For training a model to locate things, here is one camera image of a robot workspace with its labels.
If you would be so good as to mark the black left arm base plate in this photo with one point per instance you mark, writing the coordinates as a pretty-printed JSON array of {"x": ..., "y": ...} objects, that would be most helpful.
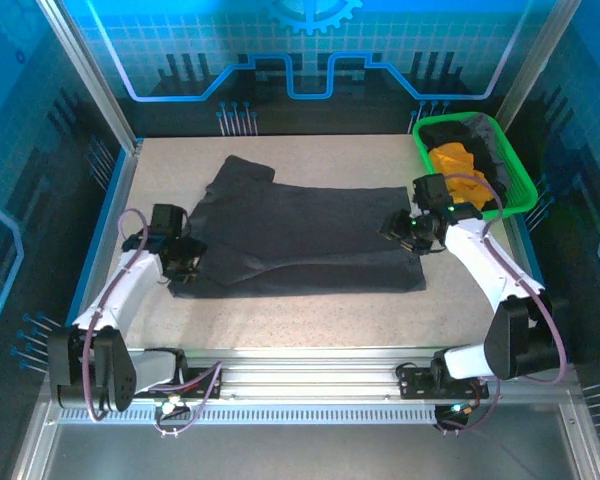
[{"x": 202, "y": 374}]

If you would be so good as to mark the orange t-shirt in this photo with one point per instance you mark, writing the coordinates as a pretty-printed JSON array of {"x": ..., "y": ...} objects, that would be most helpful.
[{"x": 455, "y": 160}]

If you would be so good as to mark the green plastic basket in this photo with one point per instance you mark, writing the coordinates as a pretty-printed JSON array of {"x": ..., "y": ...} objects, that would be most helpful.
[{"x": 522, "y": 185}]

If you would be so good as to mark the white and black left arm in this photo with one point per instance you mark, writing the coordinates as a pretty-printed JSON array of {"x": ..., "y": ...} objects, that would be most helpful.
[{"x": 115, "y": 295}]

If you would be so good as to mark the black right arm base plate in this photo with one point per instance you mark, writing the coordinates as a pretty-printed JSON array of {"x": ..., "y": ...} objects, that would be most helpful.
[{"x": 412, "y": 382}]

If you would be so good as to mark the black t-shirt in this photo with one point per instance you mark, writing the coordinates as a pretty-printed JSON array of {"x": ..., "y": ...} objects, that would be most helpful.
[{"x": 445, "y": 134}]

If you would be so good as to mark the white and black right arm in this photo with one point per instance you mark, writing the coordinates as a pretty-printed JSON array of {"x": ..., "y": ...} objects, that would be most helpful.
[{"x": 480, "y": 260}]

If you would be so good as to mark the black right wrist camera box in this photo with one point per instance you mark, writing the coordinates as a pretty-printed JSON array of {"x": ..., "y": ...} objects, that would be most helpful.
[{"x": 430, "y": 191}]

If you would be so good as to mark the grey crumpled t-shirt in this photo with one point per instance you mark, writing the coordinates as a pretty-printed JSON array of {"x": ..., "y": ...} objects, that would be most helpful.
[{"x": 492, "y": 137}]

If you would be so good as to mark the aluminium frame post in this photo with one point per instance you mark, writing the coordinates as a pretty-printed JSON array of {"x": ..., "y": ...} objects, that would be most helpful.
[
  {"x": 535, "y": 60},
  {"x": 87, "y": 70}
]

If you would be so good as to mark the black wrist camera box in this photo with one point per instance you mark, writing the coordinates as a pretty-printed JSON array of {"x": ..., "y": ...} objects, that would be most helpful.
[
  {"x": 169, "y": 219},
  {"x": 430, "y": 191}
]

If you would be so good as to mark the dark grey shorts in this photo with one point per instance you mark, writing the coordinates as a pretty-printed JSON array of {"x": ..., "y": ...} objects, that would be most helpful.
[{"x": 300, "y": 235}]

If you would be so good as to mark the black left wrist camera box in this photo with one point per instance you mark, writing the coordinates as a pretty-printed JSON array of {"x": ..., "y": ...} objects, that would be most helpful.
[{"x": 169, "y": 219}]

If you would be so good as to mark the aluminium base beam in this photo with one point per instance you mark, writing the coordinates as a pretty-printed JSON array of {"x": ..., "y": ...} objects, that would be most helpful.
[{"x": 305, "y": 380}]

